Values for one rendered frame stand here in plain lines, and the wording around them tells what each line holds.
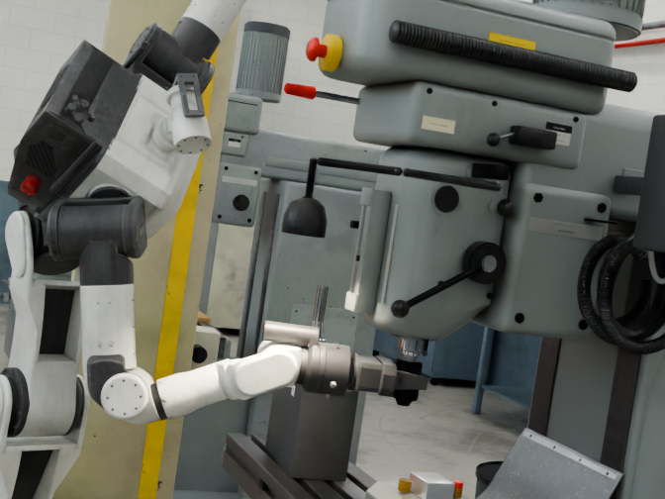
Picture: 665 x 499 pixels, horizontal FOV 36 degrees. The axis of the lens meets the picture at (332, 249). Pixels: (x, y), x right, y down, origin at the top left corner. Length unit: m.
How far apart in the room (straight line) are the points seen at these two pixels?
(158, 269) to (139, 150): 1.58
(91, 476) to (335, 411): 1.57
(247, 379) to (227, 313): 8.52
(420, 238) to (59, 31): 9.18
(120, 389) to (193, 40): 0.71
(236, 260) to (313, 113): 2.05
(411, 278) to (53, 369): 0.83
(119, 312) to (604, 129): 0.88
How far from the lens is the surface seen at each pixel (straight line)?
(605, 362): 1.98
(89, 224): 1.78
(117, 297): 1.77
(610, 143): 1.87
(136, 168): 1.86
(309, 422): 2.09
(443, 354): 9.16
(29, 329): 2.20
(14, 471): 2.25
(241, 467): 2.30
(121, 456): 3.54
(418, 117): 1.66
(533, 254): 1.78
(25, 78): 10.67
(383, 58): 1.64
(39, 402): 2.19
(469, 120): 1.71
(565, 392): 2.08
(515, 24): 1.74
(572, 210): 1.82
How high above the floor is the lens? 1.53
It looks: 3 degrees down
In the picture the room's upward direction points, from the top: 8 degrees clockwise
